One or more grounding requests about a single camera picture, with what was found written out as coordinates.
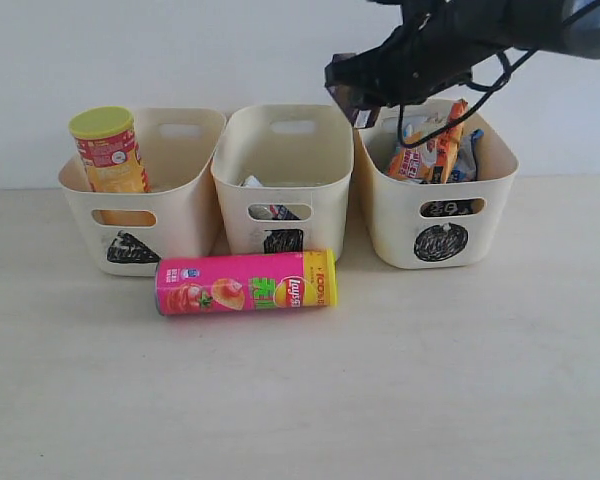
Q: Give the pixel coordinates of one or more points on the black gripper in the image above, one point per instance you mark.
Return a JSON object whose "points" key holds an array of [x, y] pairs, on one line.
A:
{"points": [[434, 49]]}

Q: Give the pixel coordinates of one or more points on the orange noodle packet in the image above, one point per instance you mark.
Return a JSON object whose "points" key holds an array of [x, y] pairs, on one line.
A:
{"points": [[438, 155]]}

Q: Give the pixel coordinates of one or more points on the blue black noodle packet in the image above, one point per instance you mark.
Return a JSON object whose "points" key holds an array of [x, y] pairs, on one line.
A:
{"points": [[405, 166]]}

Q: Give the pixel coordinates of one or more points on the white blue milk carton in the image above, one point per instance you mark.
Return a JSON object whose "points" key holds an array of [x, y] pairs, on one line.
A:
{"points": [[267, 212]]}

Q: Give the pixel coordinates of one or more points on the yellow chips can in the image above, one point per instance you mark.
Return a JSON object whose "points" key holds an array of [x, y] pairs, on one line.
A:
{"points": [[107, 145]]}

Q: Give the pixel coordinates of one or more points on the pink Lays chips can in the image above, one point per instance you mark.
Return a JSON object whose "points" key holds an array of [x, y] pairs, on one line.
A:
{"points": [[237, 283]]}

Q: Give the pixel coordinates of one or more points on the purple small box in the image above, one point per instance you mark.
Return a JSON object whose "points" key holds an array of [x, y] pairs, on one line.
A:
{"points": [[351, 102]]}

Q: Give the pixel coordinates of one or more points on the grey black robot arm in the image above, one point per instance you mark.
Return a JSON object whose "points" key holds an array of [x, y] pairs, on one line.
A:
{"points": [[563, 27]]}

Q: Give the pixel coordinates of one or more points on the cream bin square mark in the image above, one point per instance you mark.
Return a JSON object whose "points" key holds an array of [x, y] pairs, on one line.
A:
{"points": [[304, 157]]}

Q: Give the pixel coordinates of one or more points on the cream bin circle mark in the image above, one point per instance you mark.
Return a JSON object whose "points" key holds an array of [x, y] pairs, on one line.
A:
{"points": [[431, 226]]}

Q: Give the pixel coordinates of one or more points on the cream bin triangle mark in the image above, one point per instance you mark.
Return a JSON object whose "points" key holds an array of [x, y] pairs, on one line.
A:
{"points": [[127, 234]]}

